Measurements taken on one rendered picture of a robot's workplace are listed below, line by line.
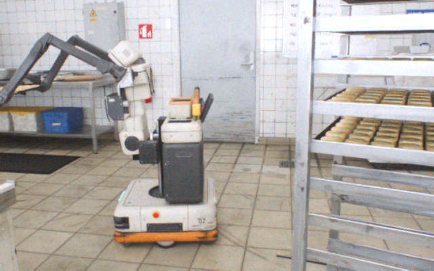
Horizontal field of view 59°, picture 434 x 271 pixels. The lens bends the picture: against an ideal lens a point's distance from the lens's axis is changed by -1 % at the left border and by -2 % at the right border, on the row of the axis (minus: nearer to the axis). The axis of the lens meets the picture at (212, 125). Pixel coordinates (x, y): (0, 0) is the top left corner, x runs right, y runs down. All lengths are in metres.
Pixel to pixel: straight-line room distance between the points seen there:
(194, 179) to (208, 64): 2.87
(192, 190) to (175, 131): 0.39
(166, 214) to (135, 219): 0.20
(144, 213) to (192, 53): 3.04
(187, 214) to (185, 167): 0.30
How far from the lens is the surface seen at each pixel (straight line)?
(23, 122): 5.56
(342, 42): 1.31
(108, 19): 5.31
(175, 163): 2.44
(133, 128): 2.58
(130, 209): 2.57
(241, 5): 5.09
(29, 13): 6.13
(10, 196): 1.26
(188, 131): 2.38
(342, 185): 0.93
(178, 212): 2.51
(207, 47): 5.13
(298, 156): 0.90
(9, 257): 1.29
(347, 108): 0.88
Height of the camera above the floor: 1.28
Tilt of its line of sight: 12 degrees down
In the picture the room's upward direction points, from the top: 1 degrees counter-clockwise
